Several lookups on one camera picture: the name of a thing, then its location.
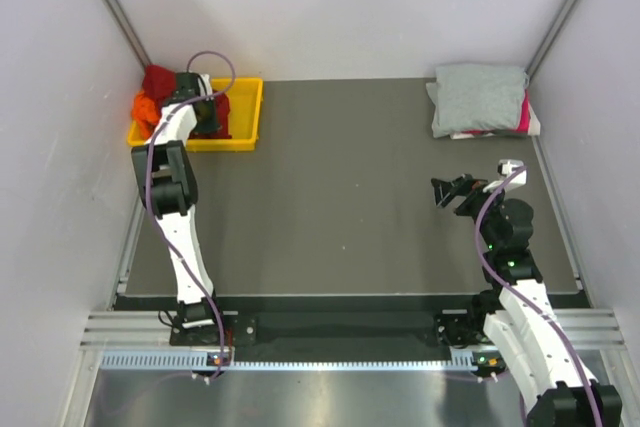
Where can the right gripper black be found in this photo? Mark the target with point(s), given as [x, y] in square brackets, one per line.
[464, 186]

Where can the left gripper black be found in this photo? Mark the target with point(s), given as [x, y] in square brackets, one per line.
[212, 125]

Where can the dark red t shirt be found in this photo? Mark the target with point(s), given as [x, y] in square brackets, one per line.
[159, 83]

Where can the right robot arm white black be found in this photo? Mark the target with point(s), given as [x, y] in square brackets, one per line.
[555, 387]

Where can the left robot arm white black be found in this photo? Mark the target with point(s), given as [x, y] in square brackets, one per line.
[168, 190]

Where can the orange t shirt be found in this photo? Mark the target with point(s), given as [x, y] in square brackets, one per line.
[145, 114]

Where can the yellow plastic bin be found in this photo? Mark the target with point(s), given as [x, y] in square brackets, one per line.
[245, 99]

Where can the folded grey t shirt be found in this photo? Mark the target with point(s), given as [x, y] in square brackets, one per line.
[476, 97]

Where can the folded pink white t shirt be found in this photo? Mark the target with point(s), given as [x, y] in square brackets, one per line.
[529, 126]

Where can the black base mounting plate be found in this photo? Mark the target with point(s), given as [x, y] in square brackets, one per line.
[440, 329]

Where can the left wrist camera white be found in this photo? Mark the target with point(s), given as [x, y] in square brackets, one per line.
[205, 88]

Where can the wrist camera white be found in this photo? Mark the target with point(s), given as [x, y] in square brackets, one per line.
[513, 175]
[205, 88]

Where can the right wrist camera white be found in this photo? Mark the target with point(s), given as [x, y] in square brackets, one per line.
[513, 175]

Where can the aluminium frame rail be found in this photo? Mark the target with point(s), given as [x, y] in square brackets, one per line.
[588, 329]

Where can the grey slotted cable duct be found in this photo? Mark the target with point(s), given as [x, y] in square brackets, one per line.
[206, 361]

